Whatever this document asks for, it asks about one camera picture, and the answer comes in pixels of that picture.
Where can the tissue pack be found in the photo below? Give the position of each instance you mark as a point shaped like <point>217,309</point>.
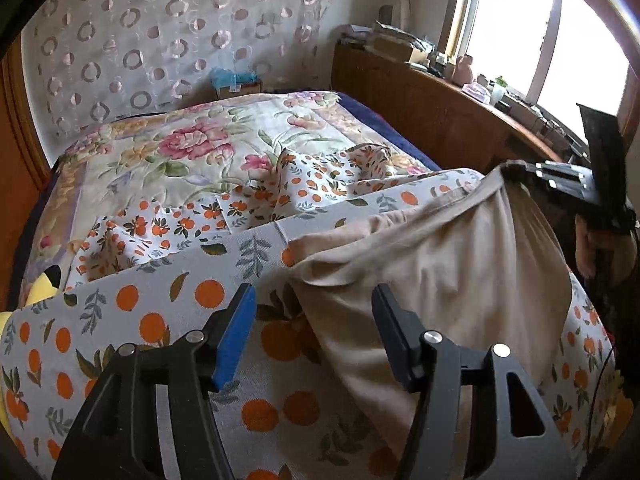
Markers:
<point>476,92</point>

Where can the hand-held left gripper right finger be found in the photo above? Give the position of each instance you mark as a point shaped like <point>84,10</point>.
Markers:
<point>395,340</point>

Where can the wooden wardrobe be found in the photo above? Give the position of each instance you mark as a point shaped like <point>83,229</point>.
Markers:
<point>15,160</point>

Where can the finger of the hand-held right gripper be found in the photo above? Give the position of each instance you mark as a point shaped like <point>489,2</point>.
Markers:
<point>550,167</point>
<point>565,186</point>

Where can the navy blue blanket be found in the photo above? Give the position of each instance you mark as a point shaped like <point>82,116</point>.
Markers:
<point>390,132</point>

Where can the person's right hand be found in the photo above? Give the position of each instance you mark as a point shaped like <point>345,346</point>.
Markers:
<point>582,245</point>

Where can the wooden side cabinet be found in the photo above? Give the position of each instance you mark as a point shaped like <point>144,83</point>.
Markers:
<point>425,105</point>

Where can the circle patterned curtain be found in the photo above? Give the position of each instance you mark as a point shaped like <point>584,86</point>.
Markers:
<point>150,35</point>

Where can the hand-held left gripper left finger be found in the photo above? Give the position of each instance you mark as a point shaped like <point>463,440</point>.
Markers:
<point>232,340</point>

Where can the window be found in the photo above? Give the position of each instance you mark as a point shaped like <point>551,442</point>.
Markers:
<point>510,20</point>

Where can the pink bottle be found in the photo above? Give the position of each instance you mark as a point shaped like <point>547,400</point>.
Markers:
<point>464,70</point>

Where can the beige t-shirt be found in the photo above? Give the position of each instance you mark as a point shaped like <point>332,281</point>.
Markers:
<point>425,250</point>

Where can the pile of papers and boxes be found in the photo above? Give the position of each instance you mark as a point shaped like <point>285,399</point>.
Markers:
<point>390,42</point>

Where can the blue box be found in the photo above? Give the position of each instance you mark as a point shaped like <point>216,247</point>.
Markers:
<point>235,82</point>

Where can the orange fruit print bed sheet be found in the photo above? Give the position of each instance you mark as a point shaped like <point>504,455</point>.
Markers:
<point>165,265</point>

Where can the green cap bottle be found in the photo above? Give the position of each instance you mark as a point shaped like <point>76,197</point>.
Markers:
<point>500,92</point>

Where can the yellow plush toy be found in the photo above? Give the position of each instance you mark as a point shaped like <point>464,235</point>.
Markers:
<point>42,290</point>

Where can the floral quilt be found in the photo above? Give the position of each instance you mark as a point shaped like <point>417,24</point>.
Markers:
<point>200,135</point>

